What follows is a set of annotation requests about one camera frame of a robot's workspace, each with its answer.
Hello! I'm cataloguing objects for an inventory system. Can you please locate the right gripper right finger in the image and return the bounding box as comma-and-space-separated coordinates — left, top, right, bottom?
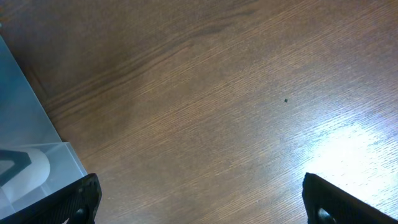
302, 172, 397, 224

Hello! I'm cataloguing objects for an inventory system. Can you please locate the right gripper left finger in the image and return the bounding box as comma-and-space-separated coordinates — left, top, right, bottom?
1, 173, 102, 224

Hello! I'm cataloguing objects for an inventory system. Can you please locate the cream large bowl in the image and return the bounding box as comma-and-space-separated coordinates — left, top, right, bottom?
1, 148, 50, 203

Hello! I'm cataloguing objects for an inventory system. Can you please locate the clear plastic storage bin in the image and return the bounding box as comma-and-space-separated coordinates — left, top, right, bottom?
1, 41, 87, 218

